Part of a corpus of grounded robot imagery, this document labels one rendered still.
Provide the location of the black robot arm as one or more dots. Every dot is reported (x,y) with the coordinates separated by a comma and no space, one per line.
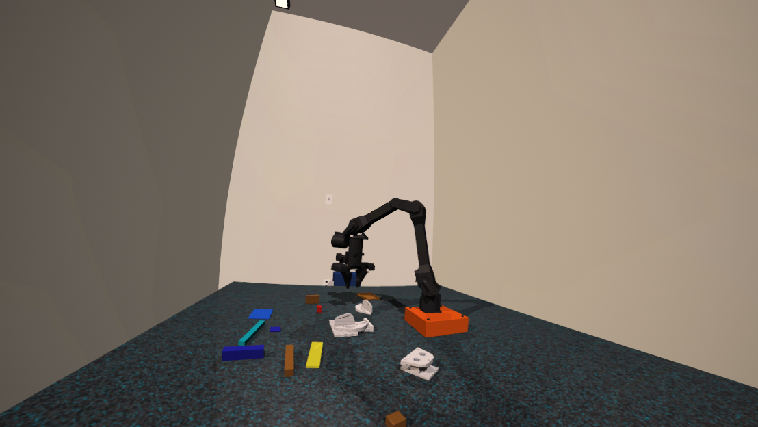
(425,278)

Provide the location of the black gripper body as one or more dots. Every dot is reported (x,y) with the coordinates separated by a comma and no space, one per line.
(353,263)

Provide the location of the teal long thin bar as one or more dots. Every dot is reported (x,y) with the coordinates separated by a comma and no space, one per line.
(244,340)

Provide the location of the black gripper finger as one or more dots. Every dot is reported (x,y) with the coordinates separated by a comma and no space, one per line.
(359,277)
(347,278)

